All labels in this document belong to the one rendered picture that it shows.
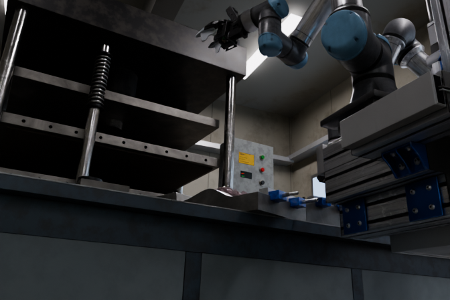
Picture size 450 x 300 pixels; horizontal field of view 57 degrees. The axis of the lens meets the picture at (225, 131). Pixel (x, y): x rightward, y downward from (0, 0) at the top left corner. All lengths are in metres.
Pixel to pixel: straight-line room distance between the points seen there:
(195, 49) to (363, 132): 1.60
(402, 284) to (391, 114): 1.00
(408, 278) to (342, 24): 1.06
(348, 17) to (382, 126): 0.35
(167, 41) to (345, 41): 1.40
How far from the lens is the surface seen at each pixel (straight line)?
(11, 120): 2.07
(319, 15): 1.45
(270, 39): 1.33
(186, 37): 2.42
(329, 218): 1.58
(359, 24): 1.13
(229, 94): 2.43
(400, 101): 0.89
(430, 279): 1.92
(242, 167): 2.47
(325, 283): 1.51
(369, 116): 0.95
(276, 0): 1.39
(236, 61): 2.52
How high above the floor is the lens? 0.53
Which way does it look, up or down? 23 degrees up
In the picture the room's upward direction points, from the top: 2 degrees clockwise
